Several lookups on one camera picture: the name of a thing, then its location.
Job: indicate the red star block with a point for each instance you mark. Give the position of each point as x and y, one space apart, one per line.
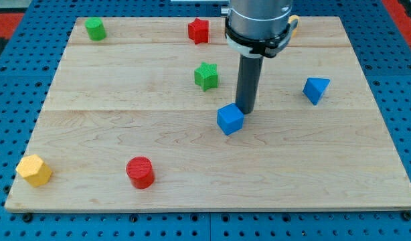
198 31

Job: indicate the blue cube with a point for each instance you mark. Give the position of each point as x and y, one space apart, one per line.
230 119

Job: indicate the wooden board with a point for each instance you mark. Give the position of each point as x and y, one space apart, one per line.
133 94

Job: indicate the green cylinder block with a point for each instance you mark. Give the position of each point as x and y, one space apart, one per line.
95 28

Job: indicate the yellow hexagon block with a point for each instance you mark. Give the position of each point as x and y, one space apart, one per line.
34 170

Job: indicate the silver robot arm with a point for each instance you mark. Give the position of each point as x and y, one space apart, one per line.
256 29

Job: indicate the red cylinder block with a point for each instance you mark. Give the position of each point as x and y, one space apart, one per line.
140 172

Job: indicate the green star block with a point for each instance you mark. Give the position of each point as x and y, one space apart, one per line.
206 76

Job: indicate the blue triangular prism block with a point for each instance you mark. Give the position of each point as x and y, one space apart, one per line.
315 88

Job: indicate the yellow block behind arm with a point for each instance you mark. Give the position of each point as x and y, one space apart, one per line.
294 21

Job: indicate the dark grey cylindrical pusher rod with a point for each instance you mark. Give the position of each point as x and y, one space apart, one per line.
247 84

